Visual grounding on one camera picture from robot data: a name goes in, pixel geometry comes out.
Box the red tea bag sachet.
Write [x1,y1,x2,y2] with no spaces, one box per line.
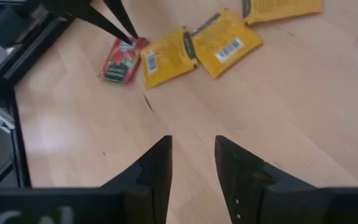
[98,37,150,85]

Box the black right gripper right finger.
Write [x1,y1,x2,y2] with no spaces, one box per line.
[215,135,332,224]

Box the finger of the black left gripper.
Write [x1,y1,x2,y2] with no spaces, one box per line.
[44,0,133,45]
[103,0,139,40]

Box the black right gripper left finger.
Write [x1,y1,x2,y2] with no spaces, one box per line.
[100,135,173,224]

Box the yellow tea bag sachet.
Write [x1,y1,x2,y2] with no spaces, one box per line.
[140,27,198,90]
[190,7,264,80]
[242,0,323,26]

